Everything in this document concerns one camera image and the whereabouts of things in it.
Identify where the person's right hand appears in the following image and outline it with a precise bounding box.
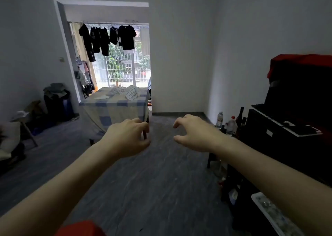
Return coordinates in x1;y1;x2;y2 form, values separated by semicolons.
173;113;230;153

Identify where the person's left hand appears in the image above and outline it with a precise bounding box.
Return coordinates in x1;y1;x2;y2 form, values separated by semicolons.
100;118;151;160

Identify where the person's left forearm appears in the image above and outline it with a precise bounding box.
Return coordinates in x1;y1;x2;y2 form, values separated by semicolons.
0;139;122;236

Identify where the blue beige patchwork tablecloth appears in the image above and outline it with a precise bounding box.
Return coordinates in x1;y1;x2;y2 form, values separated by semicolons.
79;87;150;140

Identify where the dark glass bottle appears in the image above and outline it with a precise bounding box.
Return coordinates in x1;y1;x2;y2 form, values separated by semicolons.
235;106;245;130

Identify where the metal security grille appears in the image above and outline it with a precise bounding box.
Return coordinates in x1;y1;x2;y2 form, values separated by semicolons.
103;42;151;85

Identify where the glass sliding door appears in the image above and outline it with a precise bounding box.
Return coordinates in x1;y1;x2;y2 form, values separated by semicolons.
92;23;151;88

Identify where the black luggage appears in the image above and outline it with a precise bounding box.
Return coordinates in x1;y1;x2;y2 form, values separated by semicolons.
44;90;75;122

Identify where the brown cardboard box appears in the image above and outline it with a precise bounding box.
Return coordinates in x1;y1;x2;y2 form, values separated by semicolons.
27;101;47;120

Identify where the black keyboard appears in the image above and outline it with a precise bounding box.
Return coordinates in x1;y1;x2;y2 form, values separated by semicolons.
251;104;323;138

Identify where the white hanging garment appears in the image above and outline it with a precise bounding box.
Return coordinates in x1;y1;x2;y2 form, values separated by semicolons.
139;28;151;57

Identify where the black hanging garment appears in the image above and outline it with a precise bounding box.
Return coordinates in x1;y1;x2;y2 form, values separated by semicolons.
90;26;101;54
109;26;120;46
98;27;111;57
79;23;96;62

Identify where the black hanging t-shirt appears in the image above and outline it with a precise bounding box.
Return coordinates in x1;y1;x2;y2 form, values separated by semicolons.
118;25;137;51

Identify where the red garment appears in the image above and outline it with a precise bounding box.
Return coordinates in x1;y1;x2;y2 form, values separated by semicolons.
54;220;107;236

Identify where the black monitor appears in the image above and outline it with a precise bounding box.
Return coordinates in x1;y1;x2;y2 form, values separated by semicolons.
263;61;332;130

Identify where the beige curtain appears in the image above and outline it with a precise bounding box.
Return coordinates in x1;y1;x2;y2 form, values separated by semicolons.
71;23;98;90

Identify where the white cushion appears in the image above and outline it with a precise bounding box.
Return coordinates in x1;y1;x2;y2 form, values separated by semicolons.
0;121;22;161

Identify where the red fabric cover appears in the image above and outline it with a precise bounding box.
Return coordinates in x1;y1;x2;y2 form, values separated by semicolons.
267;54;332;80

